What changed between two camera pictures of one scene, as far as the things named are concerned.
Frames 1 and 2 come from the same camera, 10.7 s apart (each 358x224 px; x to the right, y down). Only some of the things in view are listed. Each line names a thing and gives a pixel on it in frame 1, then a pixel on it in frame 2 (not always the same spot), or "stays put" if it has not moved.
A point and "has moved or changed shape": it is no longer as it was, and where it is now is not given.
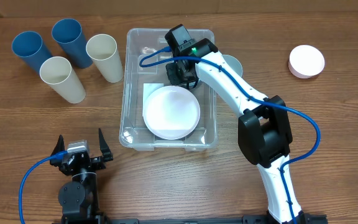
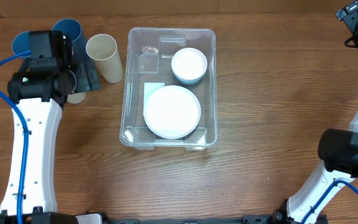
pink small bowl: [306, 61] has moved or changed shape
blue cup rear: [68, 33] stays put
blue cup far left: [28, 45] stays put
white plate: [171, 112] stays put
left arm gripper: [99, 162] to [86, 79]
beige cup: [102, 48] stays put
